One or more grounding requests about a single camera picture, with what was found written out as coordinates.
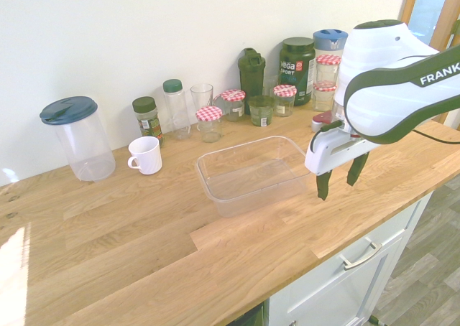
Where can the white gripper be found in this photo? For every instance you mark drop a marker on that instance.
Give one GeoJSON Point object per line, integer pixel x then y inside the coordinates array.
{"type": "Point", "coordinates": [325, 155]}

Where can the dark Vega Sport protein tub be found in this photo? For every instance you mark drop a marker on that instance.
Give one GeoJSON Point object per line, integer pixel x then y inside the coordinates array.
{"type": "Point", "coordinates": [297, 71]}

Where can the clear bottle with green cap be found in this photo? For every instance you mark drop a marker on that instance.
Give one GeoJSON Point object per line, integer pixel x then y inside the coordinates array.
{"type": "Point", "coordinates": [176, 110]}

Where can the glass jar red checkered lid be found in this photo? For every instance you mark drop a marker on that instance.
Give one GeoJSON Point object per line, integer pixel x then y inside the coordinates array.
{"type": "Point", "coordinates": [284, 101]}
{"type": "Point", "coordinates": [233, 105]}
{"type": "Point", "coordinates": [323, 98]}
{"type": "Point", "coordinates": [327, 69]}
{"type": "Point", "coordinates": [209, 125]}

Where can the wooden door frame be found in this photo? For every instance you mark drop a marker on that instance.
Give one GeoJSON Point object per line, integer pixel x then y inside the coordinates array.
{"type": "Point", "coordinates": [413, 3]}

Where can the clear rectangular plastic container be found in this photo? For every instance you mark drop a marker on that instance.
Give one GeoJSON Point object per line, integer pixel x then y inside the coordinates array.
{"type": "Point", "coordinates": [251, 175]}

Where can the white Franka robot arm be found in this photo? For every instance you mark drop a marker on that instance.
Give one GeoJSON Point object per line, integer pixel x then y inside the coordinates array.
{"type": "Point", "coordinates": [381, 100]}

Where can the clear drinking glass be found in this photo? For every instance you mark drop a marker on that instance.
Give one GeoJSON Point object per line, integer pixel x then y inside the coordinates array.
{"type": "Point", "coordinates": [202, 96]}

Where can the dark green shaker bottle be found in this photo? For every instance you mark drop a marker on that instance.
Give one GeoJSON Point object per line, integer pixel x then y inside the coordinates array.
{"type": "Point", "coordinates": [251, 78]}

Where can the white ceramic mug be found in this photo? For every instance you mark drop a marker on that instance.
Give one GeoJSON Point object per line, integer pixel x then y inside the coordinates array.
{"type": "Point", "coordinates": [146, 157]}

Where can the clear canister with blue lid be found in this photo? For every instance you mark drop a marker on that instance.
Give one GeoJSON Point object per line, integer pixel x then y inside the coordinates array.
{"type": "Point", "coordinates": [86, 143]}

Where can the spice jar with dark lid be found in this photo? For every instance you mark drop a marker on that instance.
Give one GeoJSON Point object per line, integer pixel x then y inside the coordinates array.
{"type": "Point", "coordinates": [148, 119]}

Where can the clear pitcher with blue lid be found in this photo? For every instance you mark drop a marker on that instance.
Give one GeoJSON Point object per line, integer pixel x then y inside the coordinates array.
{"type": "Point", "coordinates": [328, 40]}

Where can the small green glass cup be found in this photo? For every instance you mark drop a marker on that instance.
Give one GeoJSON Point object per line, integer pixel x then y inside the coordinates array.
{"type": "Point", "coordinates": [260, 112]}

